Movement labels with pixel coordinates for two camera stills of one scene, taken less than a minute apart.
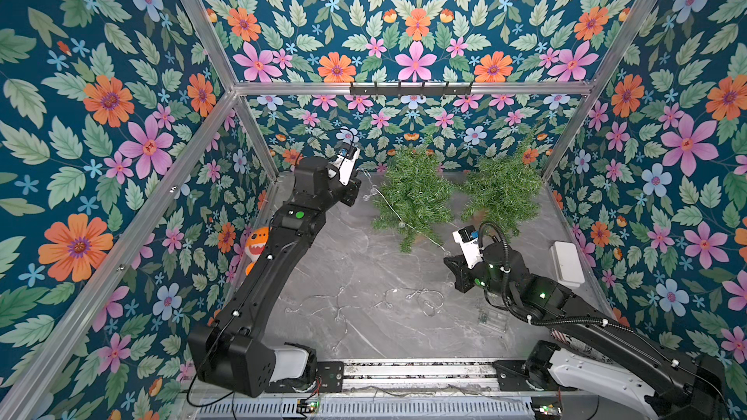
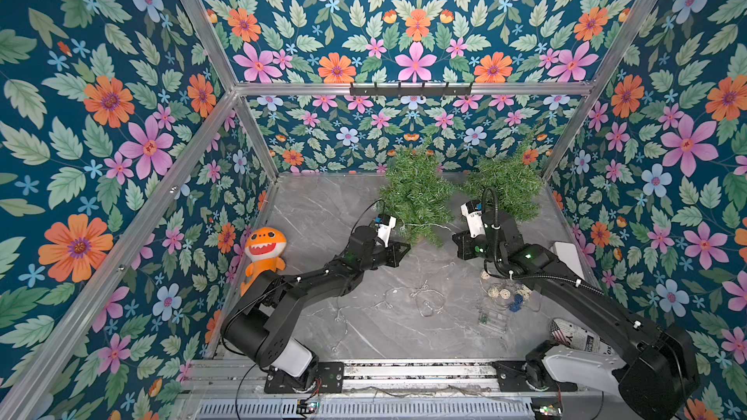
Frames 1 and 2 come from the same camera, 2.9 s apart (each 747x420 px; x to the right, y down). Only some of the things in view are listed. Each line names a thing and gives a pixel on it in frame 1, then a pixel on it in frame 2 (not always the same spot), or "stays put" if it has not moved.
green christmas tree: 412,195 stays put
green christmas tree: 506,188 stays put
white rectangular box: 567,263 stays put
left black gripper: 347,192 -> 393,258
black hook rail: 410,90 stays put
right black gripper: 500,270 -> 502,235
